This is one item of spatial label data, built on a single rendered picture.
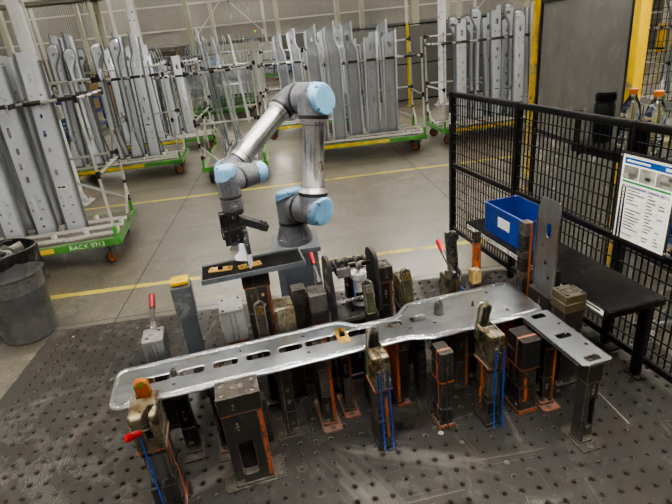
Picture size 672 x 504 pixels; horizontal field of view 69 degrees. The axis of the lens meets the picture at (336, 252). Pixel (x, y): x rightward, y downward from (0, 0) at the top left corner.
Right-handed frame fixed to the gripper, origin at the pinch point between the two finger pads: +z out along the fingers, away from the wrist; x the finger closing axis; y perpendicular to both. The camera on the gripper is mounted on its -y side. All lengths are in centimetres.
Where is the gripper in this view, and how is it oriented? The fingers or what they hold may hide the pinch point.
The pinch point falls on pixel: (249, 260)
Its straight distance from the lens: 179.3
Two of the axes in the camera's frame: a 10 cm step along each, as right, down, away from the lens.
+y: -9.2, 2.4, -3.1
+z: 1.0, 9.1, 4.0
